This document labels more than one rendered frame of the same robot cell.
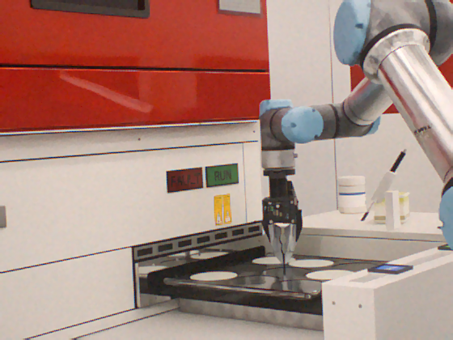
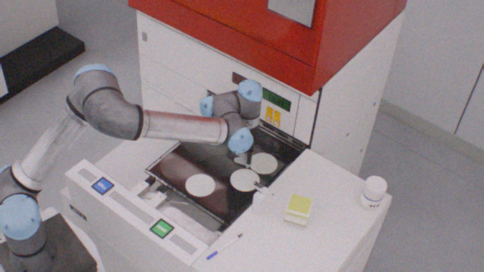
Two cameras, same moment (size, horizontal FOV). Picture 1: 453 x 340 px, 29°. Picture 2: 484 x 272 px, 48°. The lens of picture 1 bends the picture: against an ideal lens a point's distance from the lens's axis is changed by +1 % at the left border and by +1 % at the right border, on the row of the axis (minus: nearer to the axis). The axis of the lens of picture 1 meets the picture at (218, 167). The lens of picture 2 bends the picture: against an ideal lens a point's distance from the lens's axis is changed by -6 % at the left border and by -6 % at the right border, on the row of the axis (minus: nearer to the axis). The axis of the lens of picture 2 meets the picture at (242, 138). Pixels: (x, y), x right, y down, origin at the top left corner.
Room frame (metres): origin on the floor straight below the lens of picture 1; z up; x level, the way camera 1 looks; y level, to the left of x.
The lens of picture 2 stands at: (1.76, -1.48, 2.39)
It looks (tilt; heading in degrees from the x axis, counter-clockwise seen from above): 45 degrees down; 83
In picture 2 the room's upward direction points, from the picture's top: 5 degrees clockwise
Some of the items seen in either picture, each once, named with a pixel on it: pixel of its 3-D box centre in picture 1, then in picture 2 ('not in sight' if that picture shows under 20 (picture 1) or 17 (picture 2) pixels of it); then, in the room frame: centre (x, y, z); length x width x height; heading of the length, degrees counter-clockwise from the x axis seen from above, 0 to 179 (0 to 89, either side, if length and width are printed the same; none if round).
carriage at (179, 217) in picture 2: not in sight; (173, 221); (1.69, -0.34, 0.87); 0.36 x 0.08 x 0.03; 140
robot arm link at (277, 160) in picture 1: (279, 159); (247, 118); (1.93, -0.14, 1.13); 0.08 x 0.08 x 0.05
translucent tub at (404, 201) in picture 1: (391, 207); (298, 211); (2.08, -0.41, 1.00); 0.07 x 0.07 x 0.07; 69
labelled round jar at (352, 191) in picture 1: (352, 194); (373, 193); (2.32, -0.35, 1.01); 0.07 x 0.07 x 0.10
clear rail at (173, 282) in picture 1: (232, 288); (180, 143); (1.71, -0.02, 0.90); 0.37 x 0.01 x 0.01; 50
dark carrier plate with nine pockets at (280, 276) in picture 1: (285, 272); (219, 166); (1.85, -0.13, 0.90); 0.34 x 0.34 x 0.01; 50
